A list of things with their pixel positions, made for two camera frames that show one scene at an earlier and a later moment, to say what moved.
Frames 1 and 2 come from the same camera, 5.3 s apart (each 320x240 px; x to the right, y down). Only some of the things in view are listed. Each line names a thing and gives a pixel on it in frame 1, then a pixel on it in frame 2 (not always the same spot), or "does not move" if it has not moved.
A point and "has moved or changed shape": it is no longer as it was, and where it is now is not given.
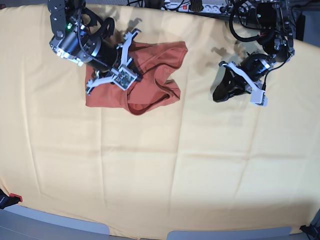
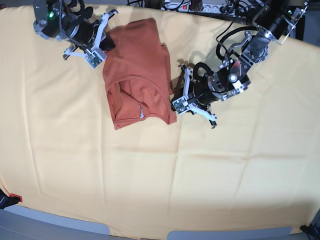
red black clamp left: (6, 201) does not move
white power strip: (185, 7) does not move
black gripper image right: (255, 66) -> (210, 87)
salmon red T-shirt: (154, 61) has moved or changed shape
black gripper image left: (109, 57) -> (83, 33)
